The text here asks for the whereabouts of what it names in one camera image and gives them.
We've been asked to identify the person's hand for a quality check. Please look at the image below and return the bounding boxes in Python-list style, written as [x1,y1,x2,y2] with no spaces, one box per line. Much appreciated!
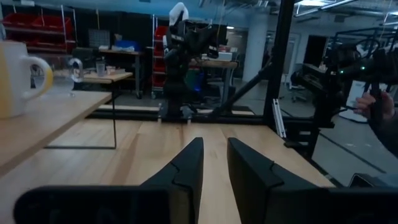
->
[353,91,396,121]

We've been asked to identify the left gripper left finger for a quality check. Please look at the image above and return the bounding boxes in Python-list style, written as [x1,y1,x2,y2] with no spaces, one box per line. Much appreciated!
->
[139,136,205,224]

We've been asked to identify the white box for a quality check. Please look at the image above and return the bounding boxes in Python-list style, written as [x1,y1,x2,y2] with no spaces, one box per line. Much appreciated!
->
[217,50,234,62]

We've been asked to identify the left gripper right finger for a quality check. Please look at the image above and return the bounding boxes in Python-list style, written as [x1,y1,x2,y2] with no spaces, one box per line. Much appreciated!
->
[226,137,330,224]

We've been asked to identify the white rounded cover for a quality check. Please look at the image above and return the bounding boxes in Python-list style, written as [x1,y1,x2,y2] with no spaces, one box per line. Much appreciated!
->
[168,2,190,27]

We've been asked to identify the white metal bracket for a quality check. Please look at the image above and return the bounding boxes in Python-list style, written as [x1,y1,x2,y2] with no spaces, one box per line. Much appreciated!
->
[271,98,287,139]

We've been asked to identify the black metal table frame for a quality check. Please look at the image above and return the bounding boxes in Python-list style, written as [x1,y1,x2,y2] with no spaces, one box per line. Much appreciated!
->
[86,0,336,159]

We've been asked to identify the dark wood workbench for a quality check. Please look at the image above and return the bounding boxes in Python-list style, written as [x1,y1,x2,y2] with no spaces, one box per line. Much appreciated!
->
[98,48,146,100]

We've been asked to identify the red storage rack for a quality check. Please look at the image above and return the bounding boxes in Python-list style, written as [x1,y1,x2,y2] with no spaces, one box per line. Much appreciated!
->
[151,24,170,93]

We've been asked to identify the clear glass cup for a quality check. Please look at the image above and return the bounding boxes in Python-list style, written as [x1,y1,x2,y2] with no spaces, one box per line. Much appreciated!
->
[32,57,85,98]

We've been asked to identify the wooden shelf black metal legs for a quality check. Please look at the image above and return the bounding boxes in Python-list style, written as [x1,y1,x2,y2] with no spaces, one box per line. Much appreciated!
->
[0,90,118,178]

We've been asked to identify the person's forearm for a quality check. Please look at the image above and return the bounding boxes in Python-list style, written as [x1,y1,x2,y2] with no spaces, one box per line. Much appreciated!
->
[368,110,398,158]

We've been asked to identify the red bin wire shelf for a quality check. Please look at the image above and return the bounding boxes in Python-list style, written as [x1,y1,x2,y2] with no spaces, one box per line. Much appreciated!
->
[0,12,77,54]

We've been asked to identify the wood top desk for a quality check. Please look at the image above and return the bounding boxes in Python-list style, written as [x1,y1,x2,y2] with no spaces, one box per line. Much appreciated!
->
[189,58,239,104]

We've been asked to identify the blue plastic bin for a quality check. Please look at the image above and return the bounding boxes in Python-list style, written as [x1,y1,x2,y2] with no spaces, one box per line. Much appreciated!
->
[114,39,141,53]

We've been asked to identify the white mug orange inside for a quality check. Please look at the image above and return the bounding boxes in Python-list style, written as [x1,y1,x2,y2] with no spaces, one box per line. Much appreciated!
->
[0,40,54,119]

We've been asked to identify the light wood table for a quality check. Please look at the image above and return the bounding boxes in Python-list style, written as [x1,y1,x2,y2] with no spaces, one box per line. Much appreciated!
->
[82,70,134,100]

